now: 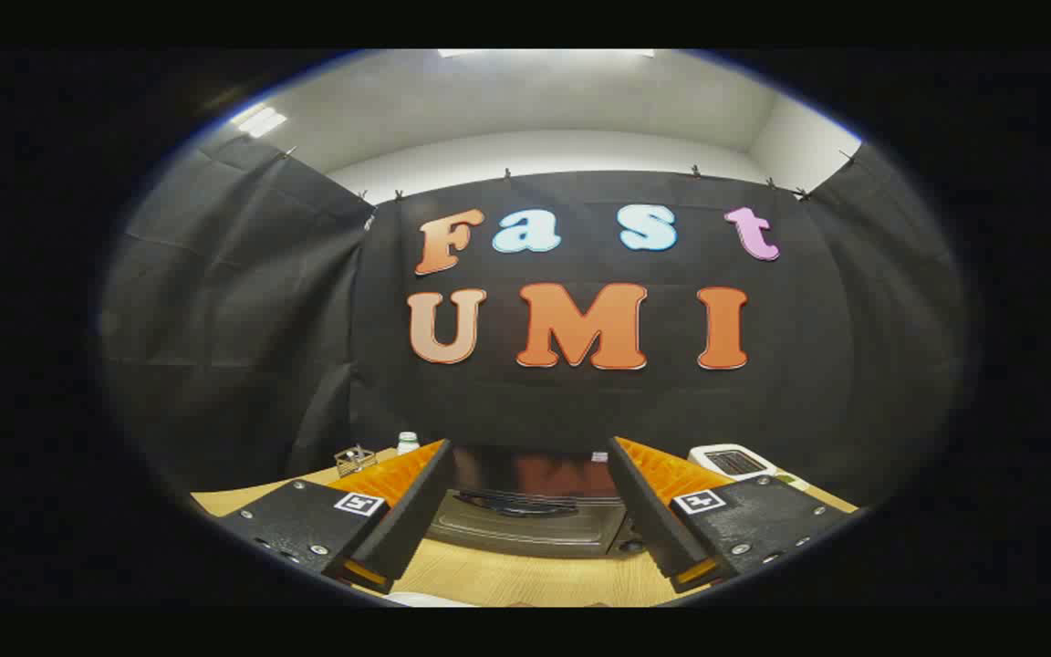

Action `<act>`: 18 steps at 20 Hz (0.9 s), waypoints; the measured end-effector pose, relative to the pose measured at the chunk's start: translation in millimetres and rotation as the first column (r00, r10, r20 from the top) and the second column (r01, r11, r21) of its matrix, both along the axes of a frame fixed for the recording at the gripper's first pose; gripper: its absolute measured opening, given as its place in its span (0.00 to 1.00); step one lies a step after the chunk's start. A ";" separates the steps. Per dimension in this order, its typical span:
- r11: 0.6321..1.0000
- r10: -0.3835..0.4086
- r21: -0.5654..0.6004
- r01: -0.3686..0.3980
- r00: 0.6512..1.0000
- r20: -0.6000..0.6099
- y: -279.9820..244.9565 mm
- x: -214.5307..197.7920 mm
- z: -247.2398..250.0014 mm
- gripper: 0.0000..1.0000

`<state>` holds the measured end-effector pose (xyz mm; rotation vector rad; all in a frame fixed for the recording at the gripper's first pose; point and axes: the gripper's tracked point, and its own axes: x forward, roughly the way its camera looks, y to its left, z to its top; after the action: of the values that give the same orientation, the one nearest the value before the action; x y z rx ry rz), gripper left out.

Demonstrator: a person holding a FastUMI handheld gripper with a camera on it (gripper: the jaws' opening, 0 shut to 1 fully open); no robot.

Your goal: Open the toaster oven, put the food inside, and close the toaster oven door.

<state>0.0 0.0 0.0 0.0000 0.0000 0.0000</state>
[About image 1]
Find white bread toaster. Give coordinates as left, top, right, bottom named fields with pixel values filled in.
left=687, top=443, right=779, bottom=482

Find ceiling light panel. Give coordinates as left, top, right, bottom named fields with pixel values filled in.
left=232, top=105, right=289, bottom=140
left=437, top=48, right=656, bottom=59

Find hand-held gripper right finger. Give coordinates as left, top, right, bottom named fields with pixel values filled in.
left=606, top=436, right=857, bottom=594

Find small wire basket holder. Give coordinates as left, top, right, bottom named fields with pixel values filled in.
left=334, top=444, right=379, bottom=478

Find black toaster oven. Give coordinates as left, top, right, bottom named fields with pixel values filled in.
left=423, top=444, right=647, bottom=559

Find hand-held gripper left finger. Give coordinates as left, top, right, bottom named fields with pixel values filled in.
left=215, top=438, right=455, bottom=596

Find black backdrop cloth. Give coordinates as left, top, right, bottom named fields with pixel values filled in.
left=99, top=137, right=969, bottom=507

